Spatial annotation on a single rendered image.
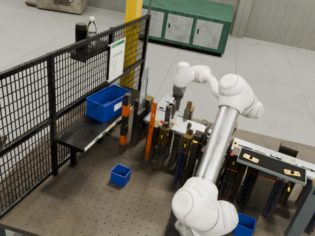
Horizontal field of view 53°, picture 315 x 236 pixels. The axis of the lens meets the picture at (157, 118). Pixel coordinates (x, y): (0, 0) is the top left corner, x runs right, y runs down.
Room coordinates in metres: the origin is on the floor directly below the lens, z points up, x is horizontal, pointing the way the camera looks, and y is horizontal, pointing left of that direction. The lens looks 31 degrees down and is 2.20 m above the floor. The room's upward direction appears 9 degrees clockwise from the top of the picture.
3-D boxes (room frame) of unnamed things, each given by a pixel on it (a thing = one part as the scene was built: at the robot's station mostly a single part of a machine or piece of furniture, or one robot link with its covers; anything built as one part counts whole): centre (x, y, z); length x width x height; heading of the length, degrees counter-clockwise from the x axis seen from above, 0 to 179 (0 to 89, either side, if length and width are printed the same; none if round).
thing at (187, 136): (1.71, -0.22, 0.88); 0.11 x 0.07 x 0.37; 161
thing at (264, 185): (1.42, -0.67, 0.92); 0.10 x 0.08 x 0.45; 71
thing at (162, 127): (1.79, -0.06, 0.87); 0.10 x 0.07 x 0.35; 161
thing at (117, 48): (2.23, 0.38, 1.30); 0.23 x 0.02 x 0.31; 161
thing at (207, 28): (7.55, -0.31, 0.39); 1.97 x 1.87 x 0.78; 82
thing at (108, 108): (1.93, 0.35, 1.09); 0.30 x 0.17 x 0.13; 154
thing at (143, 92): (2.06, 0.13, 1.17); 0.12 x 0.01 x 0.34; 161
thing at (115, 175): (1.60, 0.18, 0.74); 0.11 x 0.10 x 0.09; 71
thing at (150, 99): (2.17, 0.10, 0.88); 0.08 x 0.08 x 0.36; 71
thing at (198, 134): (1.68, -0.27, 0.91); 0.07 x 0.05 x 0.42; 161
